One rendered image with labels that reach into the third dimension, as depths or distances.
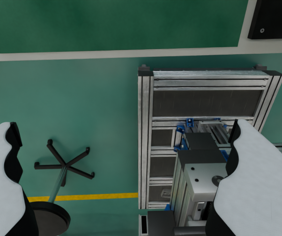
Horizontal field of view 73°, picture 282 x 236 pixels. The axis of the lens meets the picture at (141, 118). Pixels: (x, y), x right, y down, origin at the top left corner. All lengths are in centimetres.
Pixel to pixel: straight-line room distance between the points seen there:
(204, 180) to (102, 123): 115
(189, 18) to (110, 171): 157
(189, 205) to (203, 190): 7
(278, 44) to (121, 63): 92
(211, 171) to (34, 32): 55
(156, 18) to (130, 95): 93
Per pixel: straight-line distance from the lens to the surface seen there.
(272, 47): 63
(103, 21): 51
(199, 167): 52
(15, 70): 154
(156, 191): 176
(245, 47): 59
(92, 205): 231
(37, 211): 142
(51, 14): 54
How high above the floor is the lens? 126
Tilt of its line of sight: 58 degrees down
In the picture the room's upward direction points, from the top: 176 degrees clockwise
